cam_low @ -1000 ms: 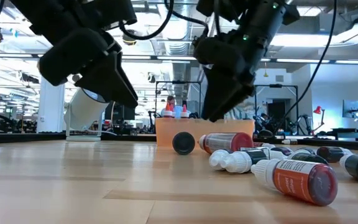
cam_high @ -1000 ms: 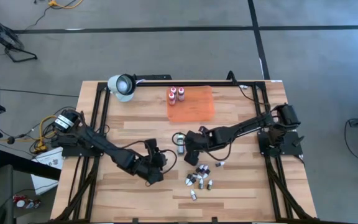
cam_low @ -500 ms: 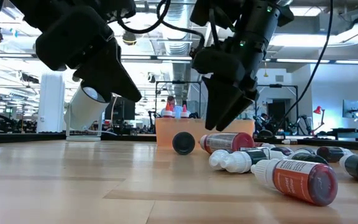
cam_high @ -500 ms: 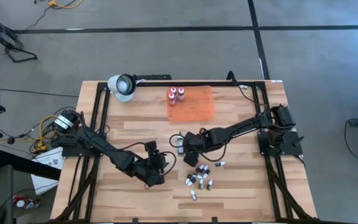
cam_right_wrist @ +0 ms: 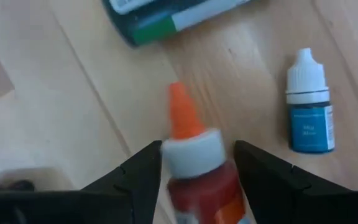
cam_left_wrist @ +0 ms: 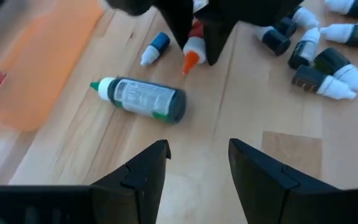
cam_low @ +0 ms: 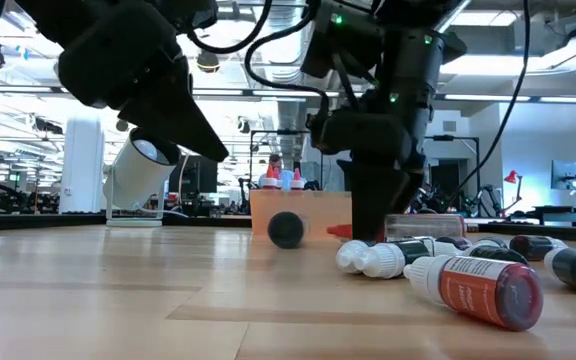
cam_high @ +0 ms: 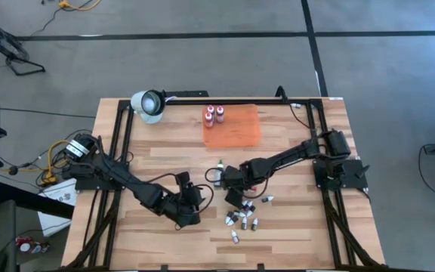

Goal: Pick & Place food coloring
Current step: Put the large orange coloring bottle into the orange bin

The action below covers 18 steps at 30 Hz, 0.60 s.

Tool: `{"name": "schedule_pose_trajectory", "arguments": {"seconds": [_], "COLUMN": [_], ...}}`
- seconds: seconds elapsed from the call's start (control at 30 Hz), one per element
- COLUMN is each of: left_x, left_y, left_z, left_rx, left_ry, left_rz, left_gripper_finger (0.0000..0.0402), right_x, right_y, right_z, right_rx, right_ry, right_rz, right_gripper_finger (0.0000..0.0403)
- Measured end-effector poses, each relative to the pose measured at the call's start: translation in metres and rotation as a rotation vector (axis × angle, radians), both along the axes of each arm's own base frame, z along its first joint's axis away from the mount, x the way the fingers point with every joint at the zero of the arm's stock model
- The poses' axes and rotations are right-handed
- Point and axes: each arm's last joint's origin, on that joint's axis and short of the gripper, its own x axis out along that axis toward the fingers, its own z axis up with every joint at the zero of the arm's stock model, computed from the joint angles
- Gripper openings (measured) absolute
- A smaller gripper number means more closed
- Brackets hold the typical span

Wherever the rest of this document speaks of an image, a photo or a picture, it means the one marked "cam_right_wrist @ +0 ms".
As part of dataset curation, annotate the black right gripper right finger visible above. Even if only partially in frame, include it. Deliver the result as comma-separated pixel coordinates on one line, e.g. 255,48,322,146
234,140,358,224

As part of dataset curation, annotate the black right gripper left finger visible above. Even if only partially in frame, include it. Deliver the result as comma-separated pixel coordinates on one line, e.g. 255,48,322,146
0,139,163,224

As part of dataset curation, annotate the small blue food coloring bottle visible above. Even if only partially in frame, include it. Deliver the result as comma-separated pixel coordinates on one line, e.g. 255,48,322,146
285,47,336,154

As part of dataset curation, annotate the large orange food coloring bottle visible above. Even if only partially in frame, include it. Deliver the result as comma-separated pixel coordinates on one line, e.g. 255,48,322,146
160,81,251,224

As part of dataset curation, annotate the large green food coloring bottle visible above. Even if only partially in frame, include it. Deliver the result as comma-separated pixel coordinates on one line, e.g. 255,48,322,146
100,0,254,48

